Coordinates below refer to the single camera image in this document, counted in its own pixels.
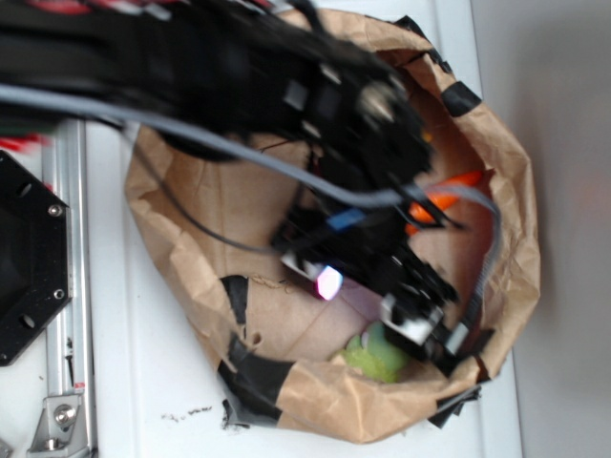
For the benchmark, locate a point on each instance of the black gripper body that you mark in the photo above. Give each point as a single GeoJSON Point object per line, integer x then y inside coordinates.
{"type": "Point", "coordinates": [366, 137]}

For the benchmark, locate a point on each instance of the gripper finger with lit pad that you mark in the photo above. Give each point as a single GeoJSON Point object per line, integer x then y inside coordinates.
{"type": "Point", "coordinates": [326, 281]}
{"type": "Point", "coordinates": [416, 324]}

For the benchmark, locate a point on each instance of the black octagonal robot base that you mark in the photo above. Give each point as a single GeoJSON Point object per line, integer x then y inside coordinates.
{"type": "Point", "coordinates": [34, 258]}

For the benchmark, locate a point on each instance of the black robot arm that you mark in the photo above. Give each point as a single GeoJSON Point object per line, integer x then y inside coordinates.
{"type": "Point", "coordinates": [229, 80]}

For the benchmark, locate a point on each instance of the green plush animal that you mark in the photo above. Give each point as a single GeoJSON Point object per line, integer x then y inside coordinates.
{"type": "Point", "coordinates": [374, 355]}

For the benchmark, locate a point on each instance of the brown paper bag tray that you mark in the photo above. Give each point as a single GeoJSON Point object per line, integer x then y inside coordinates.
{"type": "Point", "coordinates": [274, 345]}

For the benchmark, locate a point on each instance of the orange plastic carrot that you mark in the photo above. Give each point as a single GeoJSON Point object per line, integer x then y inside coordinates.
{"type": "Point", "coordinates": [420, 218]}

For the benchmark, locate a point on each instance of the aluminium extrusion rail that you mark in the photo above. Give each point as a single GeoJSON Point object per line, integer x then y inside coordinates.
{"type": "Point", "coordinates": [69, 342]}

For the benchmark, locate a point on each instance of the metal corner bracket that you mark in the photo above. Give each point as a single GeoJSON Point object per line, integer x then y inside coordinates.
{"type": "Point", "coordinates": [61, 430]}

